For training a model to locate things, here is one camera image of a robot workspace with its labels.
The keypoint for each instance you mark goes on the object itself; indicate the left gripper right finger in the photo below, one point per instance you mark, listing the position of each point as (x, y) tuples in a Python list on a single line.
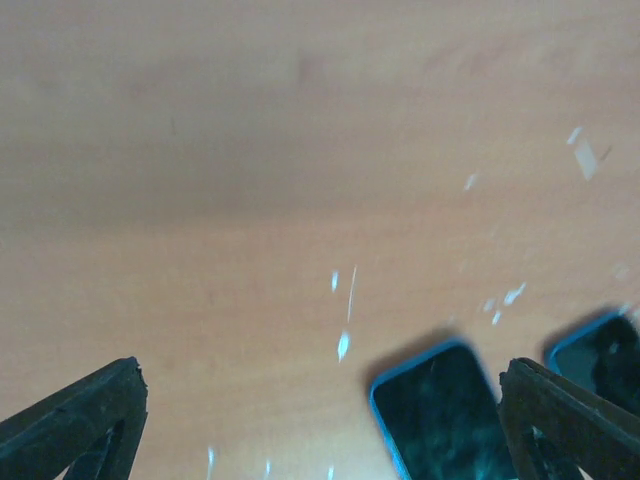
[(555, 429)]

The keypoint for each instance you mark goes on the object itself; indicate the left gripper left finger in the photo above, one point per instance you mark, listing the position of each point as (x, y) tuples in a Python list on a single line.
[(91, 429)]

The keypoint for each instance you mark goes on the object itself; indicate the black smartphone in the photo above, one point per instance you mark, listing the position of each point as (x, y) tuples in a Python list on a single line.
[(599, 353)]

